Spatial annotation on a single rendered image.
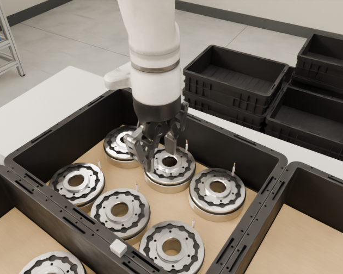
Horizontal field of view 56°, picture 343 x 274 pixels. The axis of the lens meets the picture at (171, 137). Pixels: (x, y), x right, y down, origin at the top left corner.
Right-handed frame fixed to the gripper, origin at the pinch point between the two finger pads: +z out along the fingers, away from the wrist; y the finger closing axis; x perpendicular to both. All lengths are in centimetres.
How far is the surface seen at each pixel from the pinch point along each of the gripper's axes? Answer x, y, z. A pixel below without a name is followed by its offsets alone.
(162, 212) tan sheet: -4.8, -5.1, 7.6
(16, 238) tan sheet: 10.7, -25.1, 7.4
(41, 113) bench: 55, 5, 20
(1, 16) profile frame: 200, 61, 42
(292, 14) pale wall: 76, 266, 74
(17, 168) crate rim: 14.4, -19.1, -2.6
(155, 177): -0.2, -1.7, 4.4
